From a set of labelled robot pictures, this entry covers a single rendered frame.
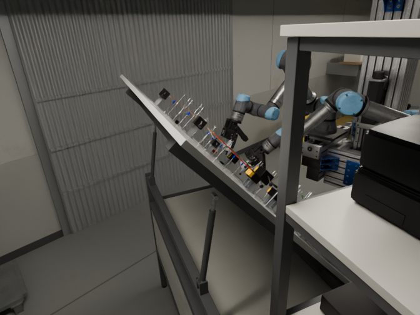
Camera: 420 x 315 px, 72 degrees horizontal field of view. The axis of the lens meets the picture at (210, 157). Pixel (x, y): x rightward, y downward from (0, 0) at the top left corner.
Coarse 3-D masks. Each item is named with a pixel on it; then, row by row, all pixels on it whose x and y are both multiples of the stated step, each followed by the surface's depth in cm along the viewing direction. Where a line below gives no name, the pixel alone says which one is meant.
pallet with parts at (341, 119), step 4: (340, 112) 560; (336, 116) 560; (340, 116) 564; (344, 116) 577; (348, 116) 576; (352, 116) 573; (336, 120) 557; (340, 120) 556; (344, 120) 555; (348, 120) 554; (336, 124) 533; (340, 124) 532
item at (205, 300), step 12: (156, 192) 167; (168, 216) 145; (168, 228) 138; (180, 240) 128; (180, 252) 121; (192, 264) 115; (192, 276) 109; (204, 288) 101; (204, 300) 99; (204, 312) 98; (216, 312) 95
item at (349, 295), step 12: (336, 288) 86; (348, 288) 86; (324, 300) 84; (336, 300) 83; (348, 300) 82; (360, 300) 82; (324, 312) 85; (336, 312) 80; (348, 312) 79; (360, 312) 79; (372, 312) 79; (384, 312) 78
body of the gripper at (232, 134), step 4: (228, 120) 165; (232, 120) 165; (228, 124) 167; (232, 124) 167; (236, 124) 167; (224, 128) 167; (228, 128) 166; (232, 128) 167; (224, 132) 166; (228, 132) 165; (232, 132) 165; (236, 132) 166; (224, 136) 165; (228, 136) 166; (232, 136) 166; (236, 136) 167
